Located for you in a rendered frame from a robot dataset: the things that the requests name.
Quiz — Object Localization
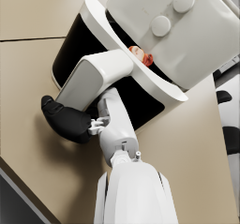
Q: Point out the white and black robot torso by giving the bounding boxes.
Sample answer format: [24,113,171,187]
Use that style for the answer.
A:
[213,55,240,204]

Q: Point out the red-brown drumstick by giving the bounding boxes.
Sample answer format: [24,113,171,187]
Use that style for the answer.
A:
[127,45,155,67]

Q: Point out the white air fryer drawer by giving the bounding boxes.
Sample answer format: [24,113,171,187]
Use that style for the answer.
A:
[51,0,189,136]

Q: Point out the pale air fryer body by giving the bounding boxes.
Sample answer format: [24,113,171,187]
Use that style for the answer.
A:
[105,0,240,91]

